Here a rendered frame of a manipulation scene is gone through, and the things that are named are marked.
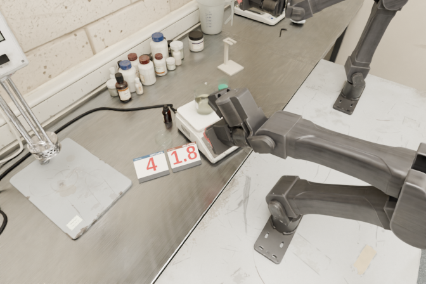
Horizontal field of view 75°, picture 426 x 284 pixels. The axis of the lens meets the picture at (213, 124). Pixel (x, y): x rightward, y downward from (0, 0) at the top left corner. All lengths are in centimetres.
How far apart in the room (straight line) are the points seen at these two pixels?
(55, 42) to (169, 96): 41
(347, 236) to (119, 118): 78
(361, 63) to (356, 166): 62
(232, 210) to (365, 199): 35
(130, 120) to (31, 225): 41
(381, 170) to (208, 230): 44
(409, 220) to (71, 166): 82
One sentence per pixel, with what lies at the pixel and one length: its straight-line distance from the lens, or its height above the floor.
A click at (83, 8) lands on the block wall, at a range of 111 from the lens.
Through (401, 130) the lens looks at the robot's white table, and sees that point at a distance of 113.
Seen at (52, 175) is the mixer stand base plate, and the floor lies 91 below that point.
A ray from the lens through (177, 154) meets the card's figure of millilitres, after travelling 84.
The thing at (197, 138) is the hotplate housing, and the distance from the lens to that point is 83.
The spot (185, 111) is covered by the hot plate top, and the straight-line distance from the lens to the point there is 87.
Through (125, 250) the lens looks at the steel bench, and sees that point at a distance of 76.
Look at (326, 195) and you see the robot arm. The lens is 58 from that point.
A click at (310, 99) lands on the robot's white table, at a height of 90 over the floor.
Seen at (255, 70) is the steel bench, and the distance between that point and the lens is 121.
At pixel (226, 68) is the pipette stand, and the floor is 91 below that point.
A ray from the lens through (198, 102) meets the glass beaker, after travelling 82.
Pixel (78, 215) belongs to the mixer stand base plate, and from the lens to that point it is 83.
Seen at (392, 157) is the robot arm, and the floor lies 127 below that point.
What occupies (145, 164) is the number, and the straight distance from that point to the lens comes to 84.
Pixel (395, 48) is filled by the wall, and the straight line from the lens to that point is 217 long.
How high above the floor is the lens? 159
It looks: 46 degrees down
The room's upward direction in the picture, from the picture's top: straight up
